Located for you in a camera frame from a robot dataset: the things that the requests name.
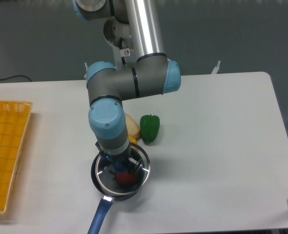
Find green toy bell pepper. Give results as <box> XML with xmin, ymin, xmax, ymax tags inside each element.
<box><xmin>140</xmin><ymin>115</ymin><xmax>160</xmax><ymax>143</ymax></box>

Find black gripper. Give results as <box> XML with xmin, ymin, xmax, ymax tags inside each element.
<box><xmin>95</xmin><ymin>141</ymin><xmax>144</xmax><ymax>174</ymax></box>

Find black cable on floor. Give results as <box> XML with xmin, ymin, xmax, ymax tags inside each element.
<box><xmin>0</xmin><ymin>75</ymin><xmax>33</xmax><ymax>82</ymax></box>

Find yellow woven basket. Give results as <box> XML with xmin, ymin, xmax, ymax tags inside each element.
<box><xmin>0</xmin><ymin>100</ymin><xmax>33</xmax><ymax>214</ymax></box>

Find toy bread loaf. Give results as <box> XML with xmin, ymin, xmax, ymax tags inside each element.
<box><xmin>125</xmin><ymin>114</ymin><xmax>141</xmax><ymax>140</ymax></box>

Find red toy bell pepper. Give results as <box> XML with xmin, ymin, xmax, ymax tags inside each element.
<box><xmin>115</xmin><ymin>171</ymin><xmax>138</xmax><ymax>186</ymax></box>

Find glass pot lid blue knob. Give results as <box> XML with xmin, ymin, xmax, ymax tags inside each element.
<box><xmin>95</xmin><ymin>143</ymin><xmax>151</xmax><ymax>196</ymax></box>

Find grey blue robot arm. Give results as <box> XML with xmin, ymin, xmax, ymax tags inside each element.
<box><xmin>73</xmin><ymin>0</ymin><xmax>181</xmax><ymax>161</ymax></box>

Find yellow toy bell pepper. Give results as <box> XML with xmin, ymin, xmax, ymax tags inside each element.
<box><xmin>129</xmin><ymin>135</ymin><xmax>137</xmax><ymax>144</ymax></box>

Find dark pot blue handle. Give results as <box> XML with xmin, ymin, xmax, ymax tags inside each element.
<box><xmin>86</xmin><ymin>143</ymin><xmax>149</xmax><ymax>234</ymax></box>

